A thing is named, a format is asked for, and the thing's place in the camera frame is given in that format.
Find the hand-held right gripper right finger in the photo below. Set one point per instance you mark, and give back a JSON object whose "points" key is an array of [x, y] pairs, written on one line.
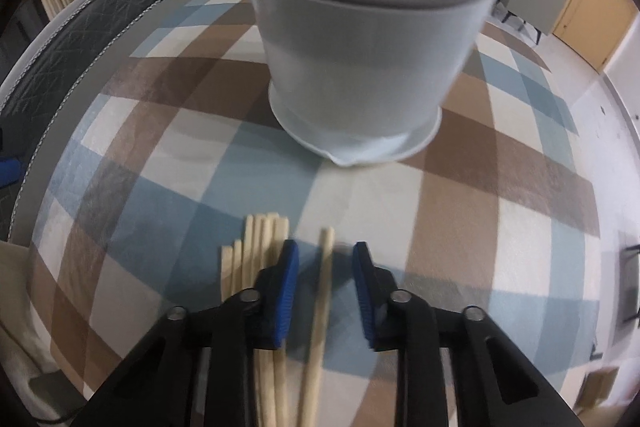
{"points": [[362, 302]]}

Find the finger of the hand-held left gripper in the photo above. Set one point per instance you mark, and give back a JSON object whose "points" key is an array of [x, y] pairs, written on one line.
{"points": [[7, 172]]}

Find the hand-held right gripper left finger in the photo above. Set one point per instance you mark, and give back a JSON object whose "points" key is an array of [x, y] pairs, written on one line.
{"points": [[285, 297]]}

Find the light wooden chopstick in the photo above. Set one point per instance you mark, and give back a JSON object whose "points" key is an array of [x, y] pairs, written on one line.
{"points": [[325, 287]]}

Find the bunch of wooden chopsticks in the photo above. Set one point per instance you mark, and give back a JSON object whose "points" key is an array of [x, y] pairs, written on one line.
{"points": [[255, 247]]}

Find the grey divided utensil holder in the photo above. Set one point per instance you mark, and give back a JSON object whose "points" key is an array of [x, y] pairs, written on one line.
{"points": [[360, 82]]}

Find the checked tablecloth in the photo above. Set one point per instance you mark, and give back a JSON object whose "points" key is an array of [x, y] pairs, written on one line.
{"points": [[175, 187]]}

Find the dark quilted mattress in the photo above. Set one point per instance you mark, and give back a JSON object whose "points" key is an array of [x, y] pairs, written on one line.
{"points": [[100, 22]]}

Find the brown cardboard box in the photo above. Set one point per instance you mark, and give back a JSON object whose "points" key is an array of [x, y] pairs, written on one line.
{"points": [[597, 389]]}

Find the wooden door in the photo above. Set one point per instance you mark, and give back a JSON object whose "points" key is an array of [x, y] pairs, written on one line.
{"points": [[595, 7]]}

